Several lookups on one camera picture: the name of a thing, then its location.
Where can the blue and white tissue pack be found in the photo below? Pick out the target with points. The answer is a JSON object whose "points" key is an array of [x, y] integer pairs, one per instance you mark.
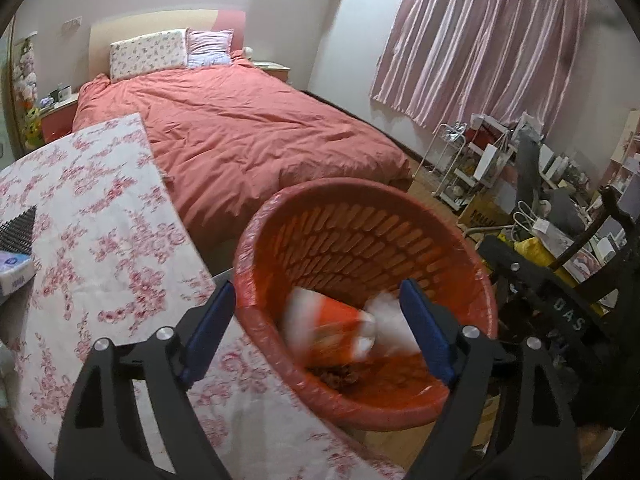
{"points": [[15, 272]]}

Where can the bed with red duvet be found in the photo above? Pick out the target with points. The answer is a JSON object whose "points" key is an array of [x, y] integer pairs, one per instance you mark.
{"points": [[240, 135]]}

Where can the brown food scraps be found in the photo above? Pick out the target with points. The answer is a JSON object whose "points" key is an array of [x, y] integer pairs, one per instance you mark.
{"points": [[340, 375]]}

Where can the small dark box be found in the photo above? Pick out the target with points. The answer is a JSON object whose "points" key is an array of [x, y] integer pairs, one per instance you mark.
{"points": [[61, 95]]}

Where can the white tissue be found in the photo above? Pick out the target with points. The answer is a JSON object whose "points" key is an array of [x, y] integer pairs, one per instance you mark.
{"points": [[390, 327]]}

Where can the pile of stuffed toys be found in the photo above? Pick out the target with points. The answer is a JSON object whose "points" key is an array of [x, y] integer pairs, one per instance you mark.
{"points": [[27, 85]]}

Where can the brown printed paper bag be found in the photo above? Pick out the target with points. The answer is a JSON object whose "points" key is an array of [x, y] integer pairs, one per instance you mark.
{"points": [[482, 215]]}

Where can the wooden nightstand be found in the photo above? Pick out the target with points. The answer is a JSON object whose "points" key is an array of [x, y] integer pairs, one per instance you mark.
{"points": [[272, 69]]}

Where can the pink striped curtain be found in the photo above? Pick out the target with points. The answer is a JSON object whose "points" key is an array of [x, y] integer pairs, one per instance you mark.
{"points": [[480, 35]]}

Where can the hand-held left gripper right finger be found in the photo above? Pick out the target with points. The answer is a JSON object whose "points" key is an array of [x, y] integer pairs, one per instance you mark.
{"points": [[425, 330]]}

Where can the orange and white packet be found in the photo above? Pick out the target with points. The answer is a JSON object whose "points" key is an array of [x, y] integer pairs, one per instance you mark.
{"points": [[330, 330]]}

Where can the dark wooden chair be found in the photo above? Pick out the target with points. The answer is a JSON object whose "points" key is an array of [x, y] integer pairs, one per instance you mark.
{"points": [[612, 210]]}

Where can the floral white pillow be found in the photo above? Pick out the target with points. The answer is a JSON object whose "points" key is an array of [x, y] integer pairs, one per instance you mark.
{"points": [[147, 55]]}

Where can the cream and pink headboard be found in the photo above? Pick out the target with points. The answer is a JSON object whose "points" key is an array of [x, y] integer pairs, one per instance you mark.
{"points": [[150, 22]]}

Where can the purple frilled pillow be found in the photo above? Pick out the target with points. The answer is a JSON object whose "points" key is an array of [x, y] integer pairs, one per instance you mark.
{"points": [[210, 47]]}

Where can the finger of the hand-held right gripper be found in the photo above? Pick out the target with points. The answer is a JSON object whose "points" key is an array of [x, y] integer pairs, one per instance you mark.
{"points": [[495, 257]]}

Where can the pink nightstand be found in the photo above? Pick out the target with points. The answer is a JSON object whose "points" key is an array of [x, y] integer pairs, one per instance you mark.
{"points": [[57, 120]]}

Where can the orange plastic waste basket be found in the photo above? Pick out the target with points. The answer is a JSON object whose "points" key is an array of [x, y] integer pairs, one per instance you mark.
{"points": [[350, 240]]}

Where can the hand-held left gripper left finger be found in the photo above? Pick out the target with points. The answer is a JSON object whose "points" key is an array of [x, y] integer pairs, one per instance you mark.
{"points": [[210, 330]]}

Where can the white paper bag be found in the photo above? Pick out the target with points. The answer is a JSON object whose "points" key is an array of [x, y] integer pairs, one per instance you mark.
{"points": [[492, 162]]}

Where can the white shelf cart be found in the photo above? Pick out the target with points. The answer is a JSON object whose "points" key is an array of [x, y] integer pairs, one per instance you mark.
{"points": [[467, 180]]}

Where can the yellow plastic bag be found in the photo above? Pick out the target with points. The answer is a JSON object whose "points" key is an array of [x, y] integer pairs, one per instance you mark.
{"points": [[537, 255]]}

